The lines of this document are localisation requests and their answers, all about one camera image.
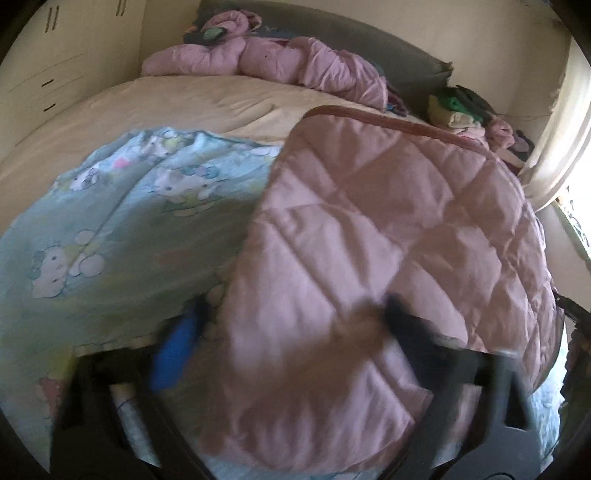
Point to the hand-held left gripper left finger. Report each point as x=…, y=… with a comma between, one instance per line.
x=178, y=346

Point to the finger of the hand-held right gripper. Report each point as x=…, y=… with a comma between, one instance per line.
x=575, y=307

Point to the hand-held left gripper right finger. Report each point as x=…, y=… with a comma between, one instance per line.
x=411, y=337

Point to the pink quilted blanket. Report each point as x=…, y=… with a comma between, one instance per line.
x=369, y=230

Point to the pile of folded clothes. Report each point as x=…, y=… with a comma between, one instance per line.
x=466, y=115

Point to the bright window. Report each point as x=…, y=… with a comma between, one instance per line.
x=577, y=221

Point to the light blue printed blanket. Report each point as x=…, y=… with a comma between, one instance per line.
x=115, y=230

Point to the cream curtain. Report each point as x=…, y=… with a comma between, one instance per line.
x=563, y=124

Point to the striped dark cloth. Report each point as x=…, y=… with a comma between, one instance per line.
x=398, y=104

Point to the cream bed sheet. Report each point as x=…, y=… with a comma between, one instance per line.
x=207, y=101

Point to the grey padded headboard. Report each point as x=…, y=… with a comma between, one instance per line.
x=406, y=76

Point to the crumpled pink duvet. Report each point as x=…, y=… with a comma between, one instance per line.
x=323, y=64

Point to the cream wardrobe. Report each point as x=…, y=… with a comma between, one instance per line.
x=69, y=55

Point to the small dark green object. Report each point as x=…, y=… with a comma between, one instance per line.
x=212, y=34

